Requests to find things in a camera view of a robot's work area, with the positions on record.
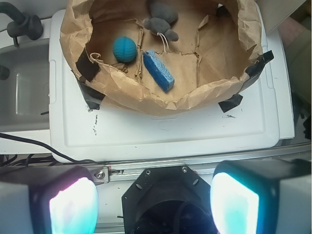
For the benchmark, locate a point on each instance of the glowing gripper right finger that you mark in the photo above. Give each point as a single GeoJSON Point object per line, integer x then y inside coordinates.
{"type": "Point", "coordinates": [262, 196]}

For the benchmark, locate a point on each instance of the black tape strip left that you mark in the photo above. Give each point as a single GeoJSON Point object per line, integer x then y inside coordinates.
{"type": "Point", "coordinates": [88, 71]}

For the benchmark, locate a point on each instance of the brown paper bag liner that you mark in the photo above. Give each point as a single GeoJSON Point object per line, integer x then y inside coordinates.
{"type": "Point", "coordinates": [218, 41]}

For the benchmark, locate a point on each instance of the grey plush mouse toy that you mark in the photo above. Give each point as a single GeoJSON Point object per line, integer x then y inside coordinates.
{"type": "Point", "coordinates": [162, 17]}

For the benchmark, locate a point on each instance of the blue textured ball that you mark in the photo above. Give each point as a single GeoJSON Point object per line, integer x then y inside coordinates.
{"type": "Point", "coordinates": [124, 49]}

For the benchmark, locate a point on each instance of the black tape strip right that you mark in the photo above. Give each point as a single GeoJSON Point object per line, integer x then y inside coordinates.
{"type": "Point", "coordinates": [254, 71]}

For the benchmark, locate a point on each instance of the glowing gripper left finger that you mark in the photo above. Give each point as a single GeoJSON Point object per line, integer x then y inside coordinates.
{"type": "Point", "coordinates": [47, 200]}

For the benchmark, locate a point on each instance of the black tape strip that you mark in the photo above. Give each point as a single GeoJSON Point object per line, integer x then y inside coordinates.
{"type": "Point", "coordinates": [88, 71]}
{"type": "Point", "coordinates": [254, 71]}

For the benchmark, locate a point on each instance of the dark grey faucet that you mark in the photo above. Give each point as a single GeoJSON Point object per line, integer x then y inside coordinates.
{"type": "Point", "coordinates": [22, 23]}

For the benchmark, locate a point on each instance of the black octagonal mount plate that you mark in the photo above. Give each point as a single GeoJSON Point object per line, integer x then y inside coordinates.
{"type": "Point", "coordinates": [168, 200]}

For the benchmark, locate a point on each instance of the aluminium frame rail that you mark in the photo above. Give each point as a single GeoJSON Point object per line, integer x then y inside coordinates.
{"type": "Point", "coordinates": [203, 165]}

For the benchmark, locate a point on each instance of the white plastic bin lid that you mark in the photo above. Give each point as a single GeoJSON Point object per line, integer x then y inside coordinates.
{"type": "Point", "coordinates": [113, 134]}

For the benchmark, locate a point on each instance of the blue rectangular sponge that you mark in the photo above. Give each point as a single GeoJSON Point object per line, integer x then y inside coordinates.
{"type": "Point", "coordinates": [158, 71]}

